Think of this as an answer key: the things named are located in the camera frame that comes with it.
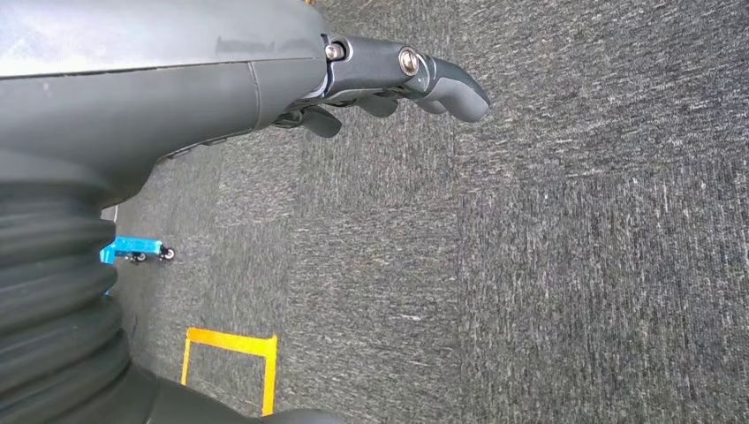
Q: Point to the yellow floor tape square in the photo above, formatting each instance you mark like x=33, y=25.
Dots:
x=234, y=344

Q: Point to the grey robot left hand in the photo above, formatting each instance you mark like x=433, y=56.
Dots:
x=146, y=88

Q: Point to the blue metal shelf rack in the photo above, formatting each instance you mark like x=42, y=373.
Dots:
x=131, y=247

